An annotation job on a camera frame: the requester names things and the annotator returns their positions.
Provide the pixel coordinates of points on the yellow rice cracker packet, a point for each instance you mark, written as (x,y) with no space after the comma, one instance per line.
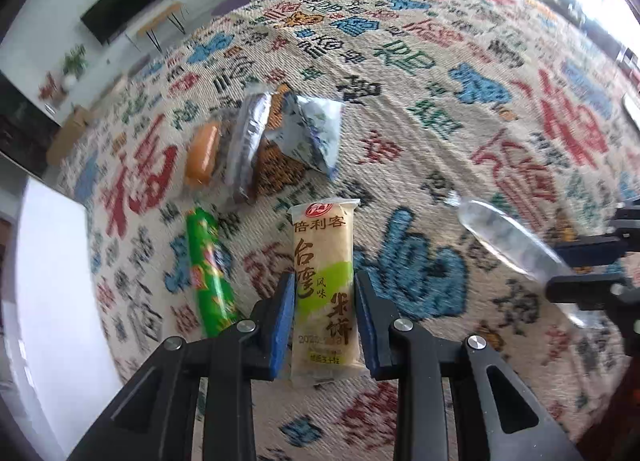
(325,344)

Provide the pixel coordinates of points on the patterned woven tablecloth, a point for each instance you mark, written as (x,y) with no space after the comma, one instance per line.
(499,99)

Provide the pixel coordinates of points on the orange bread roll packet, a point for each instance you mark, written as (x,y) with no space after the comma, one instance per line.
(202,155)

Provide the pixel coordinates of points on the grey triangular snack bag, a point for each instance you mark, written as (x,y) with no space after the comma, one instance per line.
(310,132)

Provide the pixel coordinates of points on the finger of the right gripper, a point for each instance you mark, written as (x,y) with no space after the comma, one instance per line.
(589,292)
(592,251)

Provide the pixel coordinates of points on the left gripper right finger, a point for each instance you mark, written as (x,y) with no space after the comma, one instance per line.
(447,387)

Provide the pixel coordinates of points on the red flower arrangement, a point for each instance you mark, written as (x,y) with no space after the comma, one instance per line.
(51,92)

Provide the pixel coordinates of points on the plant in white vase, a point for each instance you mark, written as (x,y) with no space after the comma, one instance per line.
(74,66)

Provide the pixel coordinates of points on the white storage box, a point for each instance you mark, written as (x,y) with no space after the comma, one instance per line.
(57,372)

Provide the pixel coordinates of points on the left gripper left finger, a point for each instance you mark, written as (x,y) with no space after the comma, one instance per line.
(152,417)

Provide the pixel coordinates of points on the green sausage snack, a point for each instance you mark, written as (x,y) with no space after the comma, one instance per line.
(208,270)

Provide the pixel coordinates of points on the small wooden bench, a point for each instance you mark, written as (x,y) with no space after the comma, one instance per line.
(171,14)

